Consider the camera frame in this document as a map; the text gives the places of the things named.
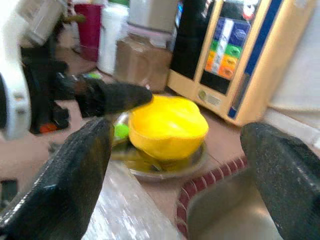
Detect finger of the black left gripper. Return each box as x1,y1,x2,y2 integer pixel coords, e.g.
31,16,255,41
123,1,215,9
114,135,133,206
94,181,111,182
74,79,154,118

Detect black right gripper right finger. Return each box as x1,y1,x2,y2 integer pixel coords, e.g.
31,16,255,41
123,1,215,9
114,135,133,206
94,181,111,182
240,122,320,240

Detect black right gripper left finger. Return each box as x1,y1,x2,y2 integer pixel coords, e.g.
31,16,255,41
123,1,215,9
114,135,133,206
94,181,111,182
0,119,115,240

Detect yellow plastic bowl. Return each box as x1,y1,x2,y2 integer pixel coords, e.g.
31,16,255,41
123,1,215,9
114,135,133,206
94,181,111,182
127,95,210,161

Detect shallow steel bowl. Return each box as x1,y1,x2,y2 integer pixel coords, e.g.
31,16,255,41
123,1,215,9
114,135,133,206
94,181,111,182
109,112,208,182

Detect jar of brown powder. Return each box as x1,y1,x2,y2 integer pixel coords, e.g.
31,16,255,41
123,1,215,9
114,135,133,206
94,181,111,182
113,32,173,92

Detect white jar with green lid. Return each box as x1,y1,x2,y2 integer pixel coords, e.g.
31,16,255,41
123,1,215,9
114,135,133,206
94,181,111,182
97,4,128,76

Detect stainless steel sink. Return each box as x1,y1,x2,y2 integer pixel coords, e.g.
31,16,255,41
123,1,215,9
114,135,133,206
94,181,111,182
187,164,283,240

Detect magenta plastic cup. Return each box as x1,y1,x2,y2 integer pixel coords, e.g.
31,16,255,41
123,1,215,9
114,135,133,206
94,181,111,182
74,3,103,62

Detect clear bubble wrap sheet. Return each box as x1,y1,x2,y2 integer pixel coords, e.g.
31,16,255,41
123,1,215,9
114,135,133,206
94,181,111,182
82,162,183,240

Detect translucent white plastic container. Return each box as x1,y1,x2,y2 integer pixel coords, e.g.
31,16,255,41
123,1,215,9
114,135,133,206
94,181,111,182
127,0,180,33

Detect cream water ionizer machine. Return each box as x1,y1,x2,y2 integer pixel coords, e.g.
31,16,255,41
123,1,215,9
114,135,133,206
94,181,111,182
166,0,318,127

